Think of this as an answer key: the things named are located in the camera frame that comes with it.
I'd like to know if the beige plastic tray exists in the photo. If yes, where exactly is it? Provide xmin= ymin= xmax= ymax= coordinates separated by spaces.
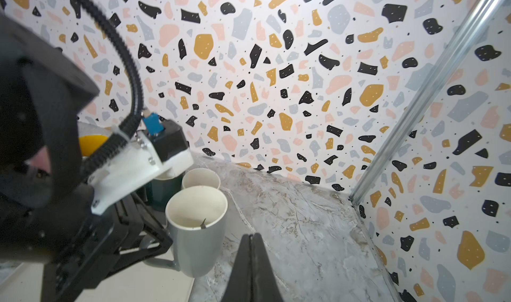
xmin=1 ymin=262 xmax=194 ymax=301

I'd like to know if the left black corrugated cable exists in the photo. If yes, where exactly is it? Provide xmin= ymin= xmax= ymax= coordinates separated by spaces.
xmin=51 ymin=0 xmax=145 ymax=183

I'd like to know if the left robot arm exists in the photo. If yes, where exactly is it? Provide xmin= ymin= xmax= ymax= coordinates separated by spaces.
xmin=1 ymin=17 xmax=188 ymax=301

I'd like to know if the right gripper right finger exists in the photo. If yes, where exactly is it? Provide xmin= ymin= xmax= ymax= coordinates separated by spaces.
xmin=251 ymin=234 xmax=283 ymax=302

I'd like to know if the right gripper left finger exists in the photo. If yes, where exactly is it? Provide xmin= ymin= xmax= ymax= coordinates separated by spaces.
xmin=221 ymin=235 xmax=252 ymax=302

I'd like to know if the light green mug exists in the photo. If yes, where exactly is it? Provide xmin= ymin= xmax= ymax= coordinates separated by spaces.
xmin=182 ymin=168 xmax=221 ymax=190

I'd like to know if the blue butterfly mug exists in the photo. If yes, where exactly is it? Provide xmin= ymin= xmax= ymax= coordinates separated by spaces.
xmin=78 ymin=122 xmax=111 ymax=157

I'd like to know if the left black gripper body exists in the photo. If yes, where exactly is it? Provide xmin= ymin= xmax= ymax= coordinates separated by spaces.
xmin=41 ymin=194 xmax=173 ymax=301

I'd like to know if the dark green mug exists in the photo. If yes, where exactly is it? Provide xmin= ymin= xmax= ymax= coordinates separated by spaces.
xmin=144 ymin=174 xmax=184 ymax=212

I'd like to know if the grey mug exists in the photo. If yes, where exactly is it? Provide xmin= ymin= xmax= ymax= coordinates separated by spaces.
xmin=144 ymin=186 xmax=228 ymax=278

